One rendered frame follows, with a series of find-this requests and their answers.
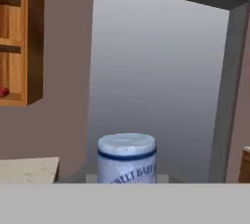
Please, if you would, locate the white condiment bottle blue band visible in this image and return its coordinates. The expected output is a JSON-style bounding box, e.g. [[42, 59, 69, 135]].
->
[[97, 132, 158, 184]]

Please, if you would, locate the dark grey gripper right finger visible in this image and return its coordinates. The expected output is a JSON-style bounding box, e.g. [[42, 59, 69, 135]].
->
[[155, 160, 188, 184]]

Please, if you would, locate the wooden open wall shelf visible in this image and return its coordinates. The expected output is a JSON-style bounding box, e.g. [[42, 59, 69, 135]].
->
[[0, 0, 46, 108]]

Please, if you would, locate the grey doorway frame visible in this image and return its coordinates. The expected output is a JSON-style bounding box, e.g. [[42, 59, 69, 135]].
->
[[94, 0, 250, 184]]

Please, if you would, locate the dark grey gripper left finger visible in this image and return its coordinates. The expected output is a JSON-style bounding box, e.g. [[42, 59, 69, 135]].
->
[[54, 160, 99, 184]]

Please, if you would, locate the wooden base cabinet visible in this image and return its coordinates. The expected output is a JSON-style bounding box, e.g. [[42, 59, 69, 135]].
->
[[237, 146, 250, 184]]

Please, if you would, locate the small red round item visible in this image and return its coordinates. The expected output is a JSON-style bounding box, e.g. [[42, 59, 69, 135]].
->
[[0, 86, 10, 98]]

